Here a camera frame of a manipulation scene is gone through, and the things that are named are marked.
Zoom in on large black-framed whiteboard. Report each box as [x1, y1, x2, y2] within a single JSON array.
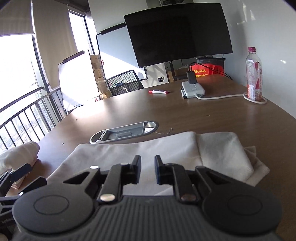
[[96, 23, 148, 80]]

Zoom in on black flat monitor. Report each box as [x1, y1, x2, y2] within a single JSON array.
[[123, 3, 233, 68]]

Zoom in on white power cable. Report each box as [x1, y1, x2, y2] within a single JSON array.
[[195, 91, 267, 105]]

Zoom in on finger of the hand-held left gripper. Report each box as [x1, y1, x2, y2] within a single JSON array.
[[20, 177, 47, 194], [10, 163, 33, 183]]

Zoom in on white power strip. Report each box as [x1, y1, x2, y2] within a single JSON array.
[[181, 81, 206, 98]]

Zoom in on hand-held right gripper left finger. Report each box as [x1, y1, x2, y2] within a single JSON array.
[[63, 155, 142, 202]]

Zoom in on white folded garment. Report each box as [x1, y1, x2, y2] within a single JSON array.
[[0, 142, 40, 172]]

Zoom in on flat cardboard box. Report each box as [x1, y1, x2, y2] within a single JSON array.
[[172, 67, 189, 81]]

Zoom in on grey table cable box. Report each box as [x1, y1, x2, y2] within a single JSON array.
[[89, 120, 159, 144]]

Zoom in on pink folded garment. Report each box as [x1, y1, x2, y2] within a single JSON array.
[[11, 178, 29, 189]]

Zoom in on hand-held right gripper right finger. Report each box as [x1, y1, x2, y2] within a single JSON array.
[[154, 155, 232, 202]]

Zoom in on black balcony railing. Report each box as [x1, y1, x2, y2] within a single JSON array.
[[0, 87, 64, 151]]

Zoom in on stack of cardboard boxes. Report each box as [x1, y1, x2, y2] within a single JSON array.
[[89, 54, 114, 100]]

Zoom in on clear plastic water bottle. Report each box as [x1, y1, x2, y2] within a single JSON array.
[[245, 47, 263, 102]]

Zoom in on red bag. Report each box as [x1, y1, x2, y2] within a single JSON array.
[[191, 65, 224, 78]]

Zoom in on black mesh office chair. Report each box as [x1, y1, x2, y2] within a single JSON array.
[[196, 57, 226, 69], [105, 70, 145, 96]]

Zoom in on beige roller blind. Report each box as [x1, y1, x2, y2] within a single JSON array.
[[0, 0, 35, 36], [32, 0, 78, 90]]

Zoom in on cream sweatpants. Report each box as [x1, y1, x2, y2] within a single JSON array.
[[46, 131, 270, 195]]

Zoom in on flip chart easel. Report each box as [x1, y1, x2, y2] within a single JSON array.
[[57, 49, 99, 112]]

